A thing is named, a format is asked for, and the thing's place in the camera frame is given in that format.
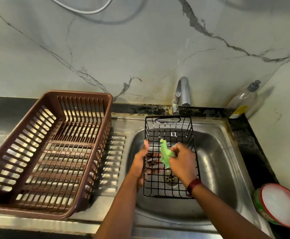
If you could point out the person's left hand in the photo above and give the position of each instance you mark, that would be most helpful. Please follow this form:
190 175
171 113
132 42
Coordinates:
137 166

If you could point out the person's right hand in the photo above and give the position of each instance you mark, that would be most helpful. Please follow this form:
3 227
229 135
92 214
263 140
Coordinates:
184 164

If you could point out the person's left thumb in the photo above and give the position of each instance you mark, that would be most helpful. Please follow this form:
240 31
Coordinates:
145 148

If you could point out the person's right fingers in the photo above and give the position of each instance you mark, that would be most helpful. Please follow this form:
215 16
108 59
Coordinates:
177 151

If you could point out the green scrub sponge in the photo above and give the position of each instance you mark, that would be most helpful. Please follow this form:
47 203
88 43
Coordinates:
165 154

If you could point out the person's left forearm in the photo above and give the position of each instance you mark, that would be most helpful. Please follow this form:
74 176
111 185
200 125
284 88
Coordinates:
120 211

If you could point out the person's right forearm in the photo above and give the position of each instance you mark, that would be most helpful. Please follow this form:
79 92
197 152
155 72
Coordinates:
224 214

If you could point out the sink drain strainer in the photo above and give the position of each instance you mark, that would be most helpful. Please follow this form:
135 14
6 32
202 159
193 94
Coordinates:
170 179

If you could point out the dark red wristband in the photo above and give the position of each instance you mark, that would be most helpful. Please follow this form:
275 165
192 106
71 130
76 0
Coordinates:
193 185

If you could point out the stainless steel sink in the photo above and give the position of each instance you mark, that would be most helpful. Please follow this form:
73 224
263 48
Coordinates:
209 171

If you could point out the chrome faucet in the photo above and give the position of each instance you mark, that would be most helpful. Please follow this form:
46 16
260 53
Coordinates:
182 94

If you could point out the clear dish soap bottle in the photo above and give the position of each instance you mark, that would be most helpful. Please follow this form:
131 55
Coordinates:
243 99

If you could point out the brown plastic dish rack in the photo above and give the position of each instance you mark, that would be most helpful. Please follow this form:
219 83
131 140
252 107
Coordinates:
47 154

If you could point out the green dish paste tub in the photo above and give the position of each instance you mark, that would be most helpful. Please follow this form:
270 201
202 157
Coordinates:
280 205

